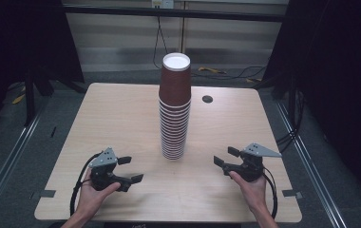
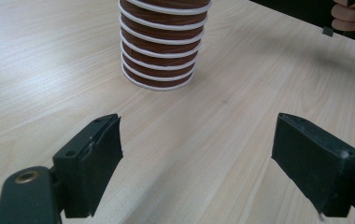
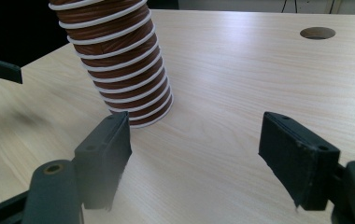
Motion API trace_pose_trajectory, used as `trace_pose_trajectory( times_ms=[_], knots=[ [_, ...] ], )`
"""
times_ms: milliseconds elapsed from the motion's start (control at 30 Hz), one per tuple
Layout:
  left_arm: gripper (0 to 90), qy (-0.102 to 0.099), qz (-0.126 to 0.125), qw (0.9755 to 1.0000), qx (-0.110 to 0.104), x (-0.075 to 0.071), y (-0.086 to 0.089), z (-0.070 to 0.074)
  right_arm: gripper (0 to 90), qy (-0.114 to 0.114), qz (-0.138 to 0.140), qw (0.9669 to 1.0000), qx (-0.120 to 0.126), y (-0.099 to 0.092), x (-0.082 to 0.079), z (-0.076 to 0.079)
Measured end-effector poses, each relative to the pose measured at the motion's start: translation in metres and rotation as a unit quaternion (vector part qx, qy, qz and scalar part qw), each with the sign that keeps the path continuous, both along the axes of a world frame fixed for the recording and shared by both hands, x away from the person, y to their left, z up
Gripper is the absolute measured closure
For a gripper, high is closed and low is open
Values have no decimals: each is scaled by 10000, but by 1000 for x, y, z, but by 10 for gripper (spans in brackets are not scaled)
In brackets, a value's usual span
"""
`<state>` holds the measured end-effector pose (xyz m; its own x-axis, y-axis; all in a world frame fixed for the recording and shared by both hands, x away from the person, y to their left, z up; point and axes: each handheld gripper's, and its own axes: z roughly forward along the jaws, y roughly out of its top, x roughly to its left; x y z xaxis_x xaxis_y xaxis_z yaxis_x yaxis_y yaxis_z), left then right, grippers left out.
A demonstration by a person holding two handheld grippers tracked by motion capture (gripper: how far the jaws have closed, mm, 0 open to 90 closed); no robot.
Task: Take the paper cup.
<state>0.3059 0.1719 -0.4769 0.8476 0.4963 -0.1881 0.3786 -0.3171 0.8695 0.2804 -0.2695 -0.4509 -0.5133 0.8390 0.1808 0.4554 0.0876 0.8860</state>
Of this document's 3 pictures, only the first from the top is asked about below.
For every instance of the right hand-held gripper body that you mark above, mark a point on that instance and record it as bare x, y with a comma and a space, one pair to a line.
253, 167

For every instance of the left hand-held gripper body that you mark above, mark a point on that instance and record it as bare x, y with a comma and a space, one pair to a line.
106, 158

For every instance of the stack of brown paper cups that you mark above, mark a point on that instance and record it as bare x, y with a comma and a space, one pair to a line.
174, 88

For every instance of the person's right hand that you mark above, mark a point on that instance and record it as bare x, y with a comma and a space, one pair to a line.
254, 193

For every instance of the person's left hand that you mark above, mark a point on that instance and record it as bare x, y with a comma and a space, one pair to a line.
91, 199

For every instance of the grey tape piece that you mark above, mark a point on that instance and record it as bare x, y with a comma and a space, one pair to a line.
291, 193
48, 193

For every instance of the round black table grommet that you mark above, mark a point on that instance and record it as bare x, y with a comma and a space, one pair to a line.
207, 99

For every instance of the black metal stand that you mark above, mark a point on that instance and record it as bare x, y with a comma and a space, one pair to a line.
29, 98

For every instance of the yellow floor tape piece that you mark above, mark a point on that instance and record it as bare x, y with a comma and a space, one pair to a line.
18, 98

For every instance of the black curtain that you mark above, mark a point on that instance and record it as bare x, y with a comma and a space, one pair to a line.
17, 38
337, 79

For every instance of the black horizontal bar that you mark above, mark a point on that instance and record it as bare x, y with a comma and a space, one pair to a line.
169, 13

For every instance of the metal floor rail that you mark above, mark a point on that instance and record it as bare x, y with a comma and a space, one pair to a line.
311, 171
9, 158

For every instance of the white wall power outlet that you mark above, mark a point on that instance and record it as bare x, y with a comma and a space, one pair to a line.
162, 3

